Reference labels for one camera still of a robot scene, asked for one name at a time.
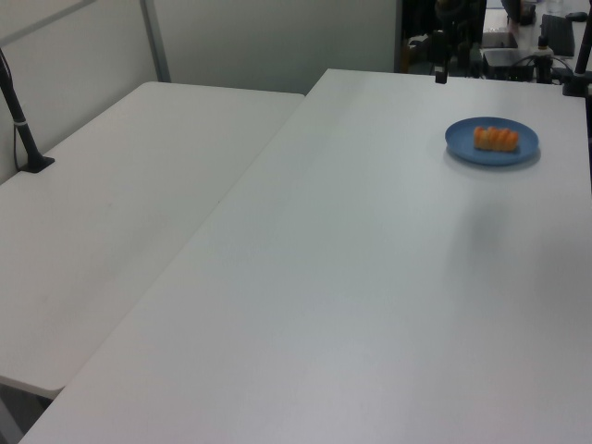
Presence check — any black camera pole, white tie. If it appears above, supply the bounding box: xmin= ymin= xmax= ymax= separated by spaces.
xmin=0 ymin=45 xmax=56 ymax=175

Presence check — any orange glazed bread loaf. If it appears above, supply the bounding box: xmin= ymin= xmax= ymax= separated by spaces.
xmin=473 ymin=125 xmax=520 ymax=152

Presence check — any black stand with knob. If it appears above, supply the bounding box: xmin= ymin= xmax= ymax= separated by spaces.
xmin=535 ymin=35 xmax=556 ymax=85

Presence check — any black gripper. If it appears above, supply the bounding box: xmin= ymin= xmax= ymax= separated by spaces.
xmin=432 ymin=28 xmax=452 ymax=85

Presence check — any blue round plate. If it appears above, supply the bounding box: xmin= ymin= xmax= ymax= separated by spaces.
xmin=444 ymin=115 xmax=540 ymax=167

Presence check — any black electronics box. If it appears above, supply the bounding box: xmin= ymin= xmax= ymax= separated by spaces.
xmin=481 ymin=48 xmax=547 ymax=80

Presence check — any grey metal partition post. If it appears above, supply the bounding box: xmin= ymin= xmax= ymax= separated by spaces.
xmin=140 ymin=0 xmax=171 ymax=83

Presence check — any black clamped camera pole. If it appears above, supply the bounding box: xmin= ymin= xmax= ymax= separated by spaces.
xmin=561 ymin=28 xmax=592 ymax=98

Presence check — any dark laptop computer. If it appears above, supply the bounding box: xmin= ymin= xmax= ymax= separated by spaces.
xmin=539 ymin=13 xmax=577 ymax=56

